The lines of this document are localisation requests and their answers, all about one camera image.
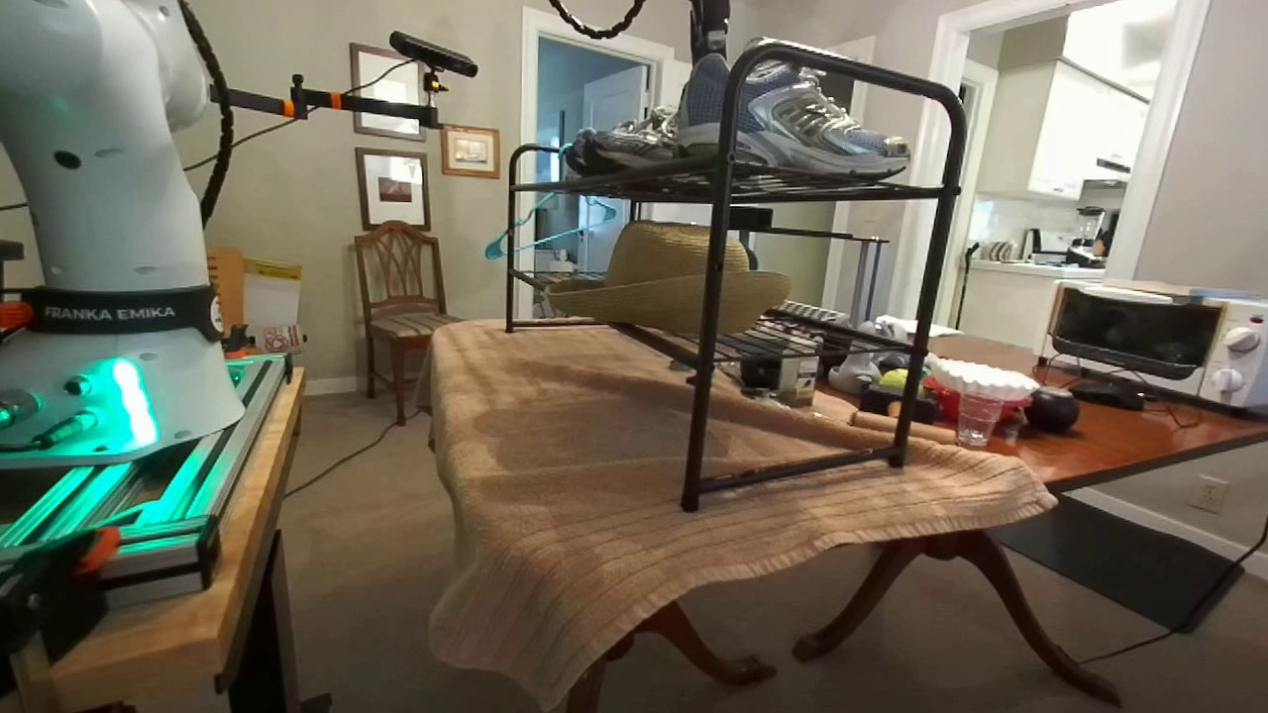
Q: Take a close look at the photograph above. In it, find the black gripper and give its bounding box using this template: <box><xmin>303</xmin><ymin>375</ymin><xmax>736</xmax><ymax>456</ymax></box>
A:
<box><xmin>686</xmin><ymin>0</ymin><xmax>736</xmax><ymax>65</ymax></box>

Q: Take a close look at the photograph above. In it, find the blue grey running shoe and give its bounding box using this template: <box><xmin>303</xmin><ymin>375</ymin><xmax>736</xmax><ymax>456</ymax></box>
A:
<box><xmin>599</xmin><ymin>108</ymin><xmax>686</xmax><ymax>143</ymax></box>
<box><xmin>674</xmin><ymin>48</ymin><xmax>917</xmax><ymax>185</ymax></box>

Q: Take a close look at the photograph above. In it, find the white shoe with blue stripes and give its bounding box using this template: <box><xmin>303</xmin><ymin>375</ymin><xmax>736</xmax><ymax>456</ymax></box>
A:
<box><xmin>561</xmin><ymin>121</ymin><xmax>694</xmax><ymax>180</ymax></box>

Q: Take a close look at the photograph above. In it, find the straw hat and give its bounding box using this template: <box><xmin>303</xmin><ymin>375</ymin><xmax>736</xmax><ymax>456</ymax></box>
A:
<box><xmin>544</xmin><ymin>219</ymin><xmax>792</xmax><ymax>341</ymax></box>

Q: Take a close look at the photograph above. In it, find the small gold framed picture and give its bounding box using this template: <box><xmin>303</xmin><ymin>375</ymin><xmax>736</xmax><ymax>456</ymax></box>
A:
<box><xmin>435</xmin><ymin>120</ymin><xmax>507</xmax><ymax>182</ymax></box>

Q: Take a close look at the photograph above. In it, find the blue plastic clothes hanger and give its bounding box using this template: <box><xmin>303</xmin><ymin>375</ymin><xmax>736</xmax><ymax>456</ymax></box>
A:
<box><xmin>478</xmin><ymin>195</ymin><xmax>626</xmax><ymax>267</ymax></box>

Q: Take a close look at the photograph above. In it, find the black metal shoe rack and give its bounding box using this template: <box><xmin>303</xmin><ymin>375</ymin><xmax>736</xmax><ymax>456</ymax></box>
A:
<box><xmin>497</xmin><ymin>36</ymin><xmax>972</xmax><ymax>516</ymax></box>

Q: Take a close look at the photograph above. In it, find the computer keyboard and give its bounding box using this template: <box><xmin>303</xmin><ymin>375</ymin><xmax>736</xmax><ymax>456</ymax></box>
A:
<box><xmin>767</xmin><ymin>297</ymin><xmax>915</xmax><ymax>354</ymax></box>

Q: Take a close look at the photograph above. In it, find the large framed picture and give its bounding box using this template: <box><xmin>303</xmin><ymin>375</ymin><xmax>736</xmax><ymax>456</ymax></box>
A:
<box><xmin>348</xmin><ymin>41</ymin><xmax>430</xmax><ymax>143</ymax></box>

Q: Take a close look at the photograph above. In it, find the black cup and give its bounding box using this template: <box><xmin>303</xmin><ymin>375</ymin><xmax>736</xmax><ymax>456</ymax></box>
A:
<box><xmin>736</xmin><ymin>343</ymin><xmax>783</xmax><ymax>399</ymax></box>

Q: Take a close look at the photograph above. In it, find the glass jar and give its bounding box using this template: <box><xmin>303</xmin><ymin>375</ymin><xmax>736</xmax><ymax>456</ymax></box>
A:
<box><xmin>775</xmin><ymin>333</ymin><xmax>822</xmax><ymax>407</ymax></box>

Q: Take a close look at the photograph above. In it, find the dark framed picture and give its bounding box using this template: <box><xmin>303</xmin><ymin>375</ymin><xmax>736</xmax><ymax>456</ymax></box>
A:
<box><xmin>351</xmin><ymin>143</ymin><xmax>435</xmax><ymax>234</ymax></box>

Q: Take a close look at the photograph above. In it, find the wooden chair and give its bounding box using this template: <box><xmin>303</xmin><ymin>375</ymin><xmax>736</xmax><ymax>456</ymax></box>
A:
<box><xmin>348</xmin><ymin>223</ymin><xmax>458</xmax><ymax>429</ymax></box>

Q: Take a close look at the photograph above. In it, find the black coffee maker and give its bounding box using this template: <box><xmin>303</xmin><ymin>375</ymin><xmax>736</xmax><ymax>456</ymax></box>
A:
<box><xmin>1072</xmin><ymin>174</ymin><xmax>1138</xmax><ymax>271</ymax></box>

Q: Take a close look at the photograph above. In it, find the white ruffled bowl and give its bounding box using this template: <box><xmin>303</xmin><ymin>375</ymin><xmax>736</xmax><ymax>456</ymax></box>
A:
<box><xmin>921</xmin><ymin>358</ymin><xmax>1046</xmax><ymax>412</ymax></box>

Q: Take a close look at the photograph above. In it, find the clear plastic cup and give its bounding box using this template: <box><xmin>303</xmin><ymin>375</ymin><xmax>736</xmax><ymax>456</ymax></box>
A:
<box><xmin>952</xmin><ymin>392</ymin><xmax>1009</xmax><ymax>450</ymax></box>

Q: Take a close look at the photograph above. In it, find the beige ribbed table cloth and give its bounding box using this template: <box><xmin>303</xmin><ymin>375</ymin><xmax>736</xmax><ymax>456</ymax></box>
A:
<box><xmin>425</xmin><ymin>314</ymin><xmax>1063</xmax><ymax>713</ymax></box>

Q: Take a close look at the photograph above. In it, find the black round object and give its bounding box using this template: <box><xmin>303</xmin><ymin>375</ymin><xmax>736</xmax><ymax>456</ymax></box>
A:
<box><xmin>1024</xmin><ymin>389</ymin><xmax>1084</xmax><ymax>438</ymax></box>

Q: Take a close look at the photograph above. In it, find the white paper bag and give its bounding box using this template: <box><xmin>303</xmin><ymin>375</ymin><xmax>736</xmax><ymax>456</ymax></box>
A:
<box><xmin>236</xmin><ymin>255</ymin><xmax>307</xmax><ymax>358</ymax></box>

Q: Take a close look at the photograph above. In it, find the white toaster oven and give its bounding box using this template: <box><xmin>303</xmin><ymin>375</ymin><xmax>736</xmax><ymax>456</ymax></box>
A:
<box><xmin>1038</xmin><ymin>276</ymin><xmax>1268</xmax><ymax>412</ymax></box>

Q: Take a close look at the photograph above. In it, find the dark wooden table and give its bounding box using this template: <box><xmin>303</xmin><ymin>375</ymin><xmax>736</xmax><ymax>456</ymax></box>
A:
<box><xmin>567</xmin><ymin>327</ymin><xmax>1268</xmax><ymax>710</ymax></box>

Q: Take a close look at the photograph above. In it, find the dark floor mat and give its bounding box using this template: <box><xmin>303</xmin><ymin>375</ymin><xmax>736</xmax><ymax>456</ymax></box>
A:
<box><xmin>985</xmin><ymin>492</ymin><xmax>1250</xmax><ymax>636</ymax></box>

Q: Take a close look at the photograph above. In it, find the wooden robot cart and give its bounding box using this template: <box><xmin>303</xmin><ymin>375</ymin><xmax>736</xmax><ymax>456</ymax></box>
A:
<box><xmin>0</xmin><ymin>370</ymin><xmax>307</xmax><ymax>713</ymax></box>

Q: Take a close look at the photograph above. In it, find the black orange clamp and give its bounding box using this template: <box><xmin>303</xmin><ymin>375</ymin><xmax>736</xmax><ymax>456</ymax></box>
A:
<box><xmin>0</xmin><ymin>528</ymin><xmax>126</xmax><ymax>664</ymax></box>

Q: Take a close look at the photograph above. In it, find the black bar stereo camera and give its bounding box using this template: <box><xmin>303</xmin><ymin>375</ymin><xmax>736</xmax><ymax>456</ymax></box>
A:
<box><xmin>384</xmin><ymin>28</ymin><xmax>484</xmax><ymax>84</ymax></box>

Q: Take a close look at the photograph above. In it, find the black camera stand pole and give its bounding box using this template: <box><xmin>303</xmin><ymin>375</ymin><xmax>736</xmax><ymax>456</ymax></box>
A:
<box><xmin>209</xmin><ymin>70</ymin><xmax>449</xmax><ymax>135</ymax></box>

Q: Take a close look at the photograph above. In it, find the white wall outlet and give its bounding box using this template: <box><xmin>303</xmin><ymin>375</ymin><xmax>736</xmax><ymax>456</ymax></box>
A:
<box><xmin>1183</xmin><ymin>467</ymin><xmax>1234</xmax><ymax>519</ymax></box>

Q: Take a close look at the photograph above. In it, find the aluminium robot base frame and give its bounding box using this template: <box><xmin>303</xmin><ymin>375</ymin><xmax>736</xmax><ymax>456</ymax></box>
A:
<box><xmin>0</xmin><ymin>347</ymin><xmax>291</xmax><ymax>610</ymax></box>

